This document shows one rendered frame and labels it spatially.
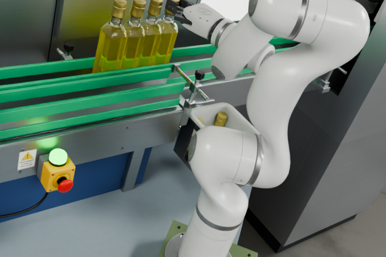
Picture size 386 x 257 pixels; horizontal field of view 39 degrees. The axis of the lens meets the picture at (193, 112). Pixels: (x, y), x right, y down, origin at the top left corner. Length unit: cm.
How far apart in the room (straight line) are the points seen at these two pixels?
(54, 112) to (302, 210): 148
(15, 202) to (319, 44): 93
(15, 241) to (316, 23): 98
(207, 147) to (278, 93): 21
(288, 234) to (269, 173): 148
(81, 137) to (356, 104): 120
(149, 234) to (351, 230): 176
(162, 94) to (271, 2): 66
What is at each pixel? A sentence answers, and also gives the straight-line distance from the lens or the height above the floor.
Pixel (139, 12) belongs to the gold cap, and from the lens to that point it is 151.
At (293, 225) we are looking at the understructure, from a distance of 265.
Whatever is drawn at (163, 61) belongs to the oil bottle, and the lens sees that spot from 165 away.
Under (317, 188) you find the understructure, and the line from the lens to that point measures 251.
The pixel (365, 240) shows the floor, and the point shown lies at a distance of 320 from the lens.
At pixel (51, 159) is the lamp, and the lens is 142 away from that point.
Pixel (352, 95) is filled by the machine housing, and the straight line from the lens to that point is 228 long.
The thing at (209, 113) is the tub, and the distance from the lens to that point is 177.
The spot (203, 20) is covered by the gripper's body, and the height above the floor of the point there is 134.
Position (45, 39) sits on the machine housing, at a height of 114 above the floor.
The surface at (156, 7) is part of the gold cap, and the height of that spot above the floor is 131.
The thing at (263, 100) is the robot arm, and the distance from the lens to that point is 110.
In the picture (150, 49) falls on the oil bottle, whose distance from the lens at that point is 159.
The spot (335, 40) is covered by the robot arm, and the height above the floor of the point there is 158.
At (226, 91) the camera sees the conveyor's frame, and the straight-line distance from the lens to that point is 187.
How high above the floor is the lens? 196
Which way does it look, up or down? 34 degrees down
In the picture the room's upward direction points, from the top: 19 degrees clockwise
